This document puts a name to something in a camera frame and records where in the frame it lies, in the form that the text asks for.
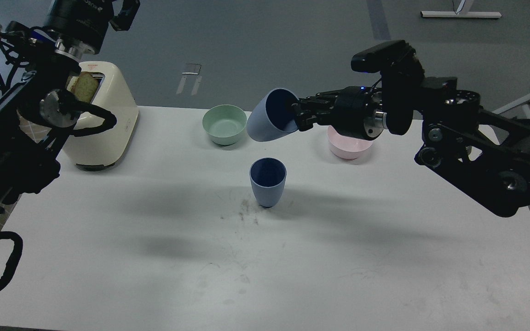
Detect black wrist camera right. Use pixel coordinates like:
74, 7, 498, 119
351, 40, 425, 136

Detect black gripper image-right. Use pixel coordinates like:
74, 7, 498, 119
291, 86, 387, 141

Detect cream toaster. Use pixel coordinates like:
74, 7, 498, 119
63, 61, 139, 171

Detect blue cup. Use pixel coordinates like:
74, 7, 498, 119
249, 158, 287, 208
247, 88, 299, 142

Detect toast slice front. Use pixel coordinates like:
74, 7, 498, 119
67, 72, 100, 103

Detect pink bowl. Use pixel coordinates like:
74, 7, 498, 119
327, 126, 374, 160

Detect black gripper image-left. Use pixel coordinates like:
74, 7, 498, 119
43, 0, 141, 54

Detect green bowl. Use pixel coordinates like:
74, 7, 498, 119
202, 104, 248, 145

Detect white stand base bar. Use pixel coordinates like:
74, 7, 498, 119
421, 11, 502, 19

